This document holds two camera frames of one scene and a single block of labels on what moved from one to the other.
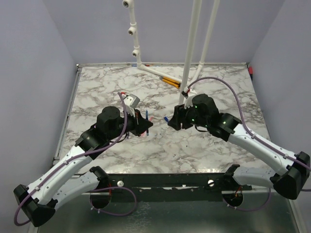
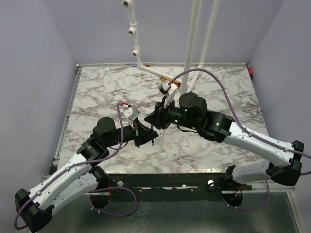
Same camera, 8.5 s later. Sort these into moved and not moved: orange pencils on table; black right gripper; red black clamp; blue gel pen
Moved: black right gripper; blue gel pen
Not moved: orange pencils on table; red black clamp
